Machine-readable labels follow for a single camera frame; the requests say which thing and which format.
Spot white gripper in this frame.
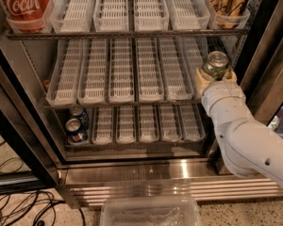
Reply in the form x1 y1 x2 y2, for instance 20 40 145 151
194 67 246 116

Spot green drink can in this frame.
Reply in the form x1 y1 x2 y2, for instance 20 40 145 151
202 51 229 80

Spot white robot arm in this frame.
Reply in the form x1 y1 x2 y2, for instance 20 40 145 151
195 68 283 188

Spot middle shelf tray six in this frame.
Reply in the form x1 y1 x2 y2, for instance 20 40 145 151
180 37 208 100

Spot shelf tray six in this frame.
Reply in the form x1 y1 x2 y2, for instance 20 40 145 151
180 37 208 100
200 0 252 30

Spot middle shelf tray five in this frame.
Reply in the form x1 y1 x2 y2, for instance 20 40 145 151
158 38 193 101

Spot shelf tray five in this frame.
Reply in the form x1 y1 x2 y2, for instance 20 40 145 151
178 105 205 142
166 0 210 30
158 38 193 101

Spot bottom shelf tray five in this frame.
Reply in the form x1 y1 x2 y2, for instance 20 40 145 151
178 105 205 142

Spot middle shelf tray four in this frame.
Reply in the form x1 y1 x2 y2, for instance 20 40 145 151
135 38 164 102

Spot shelf tray four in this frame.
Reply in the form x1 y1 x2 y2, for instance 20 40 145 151
158 105 182 142
134 0 169 31
135 38 164 102

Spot right glass fridge door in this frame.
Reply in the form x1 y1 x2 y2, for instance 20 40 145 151
214 0 283 175

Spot bottom shelf tray four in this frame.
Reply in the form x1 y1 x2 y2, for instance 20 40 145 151
158 105 182 142

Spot top shelf tray six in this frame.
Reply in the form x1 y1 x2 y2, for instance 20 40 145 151
200 0 252 30

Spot white can behind glass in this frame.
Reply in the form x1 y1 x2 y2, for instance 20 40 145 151
268 116 279 131

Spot top shelf tray five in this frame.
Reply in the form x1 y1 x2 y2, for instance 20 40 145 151
166 0 210 30

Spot gold patterned can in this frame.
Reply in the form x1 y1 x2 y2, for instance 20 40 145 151
207 0 256 29

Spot bottom shelf tray three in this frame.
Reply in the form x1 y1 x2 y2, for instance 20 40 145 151
139 105 158 143

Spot shelf tray three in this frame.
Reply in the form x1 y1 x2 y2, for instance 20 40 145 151
139 105 158 143
108 39 135 103
93 0 129 32

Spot top shelf tray four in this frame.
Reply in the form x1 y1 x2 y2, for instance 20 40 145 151
134 0 169 31

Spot middle shelf tray three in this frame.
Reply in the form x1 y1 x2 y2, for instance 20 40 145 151
108 39 135 103

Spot bottom shelf tray two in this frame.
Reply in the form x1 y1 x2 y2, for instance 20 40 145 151
116 106 136 144

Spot shelf tray two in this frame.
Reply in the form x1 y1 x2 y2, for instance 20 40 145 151
116 106 136 144
77 39 108 105
50 0 95 33

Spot stainless steel fridge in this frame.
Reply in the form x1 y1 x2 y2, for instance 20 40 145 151
0 0 283 208

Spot middle shelf tray two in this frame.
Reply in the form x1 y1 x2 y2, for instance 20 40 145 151
77 39 108 105

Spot top shelf tray three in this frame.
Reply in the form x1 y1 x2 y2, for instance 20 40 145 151
93 0 129 32

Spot bottom shelf tray one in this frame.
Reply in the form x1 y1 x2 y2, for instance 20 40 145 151
92 107 113 145

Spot blue can rear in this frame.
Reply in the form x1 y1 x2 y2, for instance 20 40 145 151
69 107 90 129

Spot blue can front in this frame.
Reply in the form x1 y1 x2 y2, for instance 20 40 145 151
65 119 88 144

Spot middle shelf tray one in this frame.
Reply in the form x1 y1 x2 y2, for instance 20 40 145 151
46 40 83 106

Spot top shelf tray two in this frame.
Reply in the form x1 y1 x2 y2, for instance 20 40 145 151
50 0 95 33

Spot red Coca-Cola can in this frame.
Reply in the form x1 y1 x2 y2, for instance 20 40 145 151
3 0 51 33

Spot left fridge door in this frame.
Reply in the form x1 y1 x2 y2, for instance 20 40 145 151
0 52 60 197

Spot clear plastic container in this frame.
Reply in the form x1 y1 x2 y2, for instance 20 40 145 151
100 195 203 226

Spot black floor cables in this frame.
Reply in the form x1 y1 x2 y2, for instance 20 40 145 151
0 139 87 226

